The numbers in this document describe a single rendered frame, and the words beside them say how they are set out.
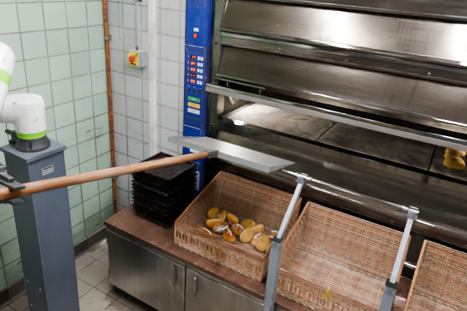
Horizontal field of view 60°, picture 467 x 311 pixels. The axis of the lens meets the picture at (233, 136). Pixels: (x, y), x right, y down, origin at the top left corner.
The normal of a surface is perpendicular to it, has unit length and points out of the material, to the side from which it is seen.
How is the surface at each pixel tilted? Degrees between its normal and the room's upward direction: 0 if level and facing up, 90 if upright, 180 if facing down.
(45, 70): 90
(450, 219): 70
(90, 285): 0
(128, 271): 90
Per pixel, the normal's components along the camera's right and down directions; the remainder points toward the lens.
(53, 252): 0.84, 0.25
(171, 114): -0.51, 0.29
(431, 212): -0.43, -0.02
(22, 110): 0.18, 0.36
